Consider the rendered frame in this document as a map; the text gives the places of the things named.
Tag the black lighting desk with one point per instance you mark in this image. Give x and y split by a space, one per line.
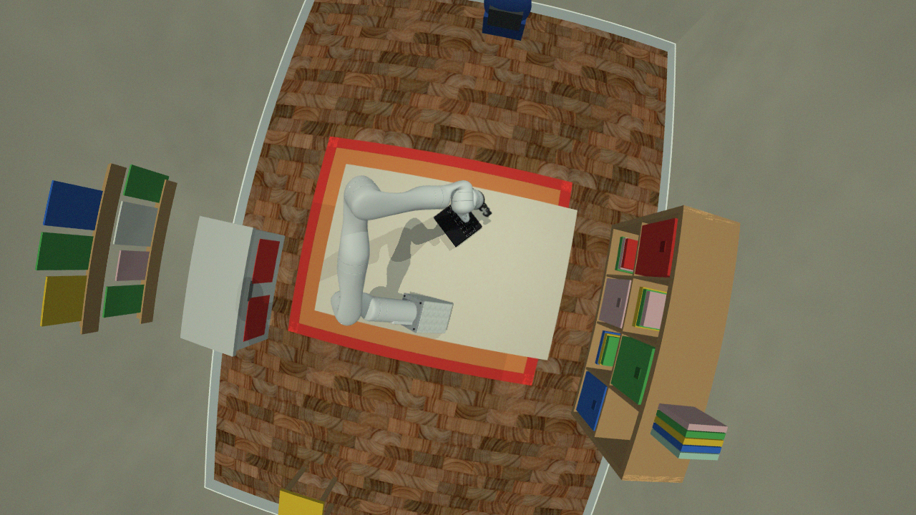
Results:
454 227

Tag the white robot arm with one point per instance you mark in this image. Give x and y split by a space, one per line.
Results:
367 202

